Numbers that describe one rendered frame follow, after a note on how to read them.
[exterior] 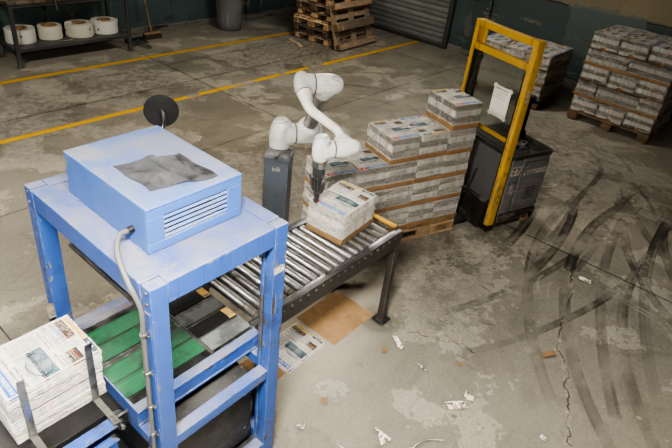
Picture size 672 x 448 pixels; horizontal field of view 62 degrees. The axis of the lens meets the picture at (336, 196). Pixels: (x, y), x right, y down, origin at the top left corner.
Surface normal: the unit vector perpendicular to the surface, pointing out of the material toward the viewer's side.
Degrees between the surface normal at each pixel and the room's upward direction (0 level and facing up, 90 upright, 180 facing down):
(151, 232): 90
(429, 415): 0
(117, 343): 0
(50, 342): 1
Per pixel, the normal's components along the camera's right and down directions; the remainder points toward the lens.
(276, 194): -0.11, 0.49
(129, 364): 0.11, -0.86
